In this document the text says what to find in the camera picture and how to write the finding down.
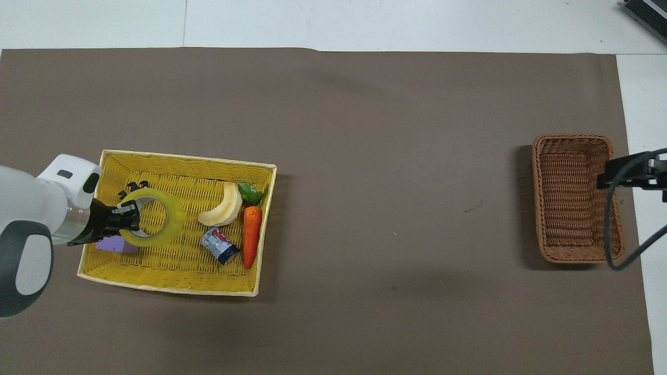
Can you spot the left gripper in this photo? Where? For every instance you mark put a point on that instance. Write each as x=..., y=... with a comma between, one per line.
x=94, y=224

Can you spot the yellow tape roll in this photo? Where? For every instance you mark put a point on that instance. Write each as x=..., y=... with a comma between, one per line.
x=174, y=221

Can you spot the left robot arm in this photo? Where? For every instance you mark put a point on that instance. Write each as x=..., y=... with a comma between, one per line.
x=31, y=208

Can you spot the yellow woven basket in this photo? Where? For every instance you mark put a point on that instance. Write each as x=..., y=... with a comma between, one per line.
x=172, y=268

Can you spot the brown wicker basket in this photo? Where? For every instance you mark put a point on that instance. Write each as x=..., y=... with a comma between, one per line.
x=568, y=219

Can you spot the purple block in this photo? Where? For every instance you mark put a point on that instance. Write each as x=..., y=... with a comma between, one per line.
x=117, y=245

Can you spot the peeled banana toy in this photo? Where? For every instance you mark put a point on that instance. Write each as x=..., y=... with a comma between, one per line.
x=225, y=208

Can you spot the small blue white can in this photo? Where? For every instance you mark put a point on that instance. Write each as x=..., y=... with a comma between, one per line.
x=220, y=246

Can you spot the orange carrot toy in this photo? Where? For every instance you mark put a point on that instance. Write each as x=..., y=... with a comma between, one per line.
x=251, y=234

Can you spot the black stand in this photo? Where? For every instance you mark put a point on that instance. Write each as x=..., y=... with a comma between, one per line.
x=649, y=13

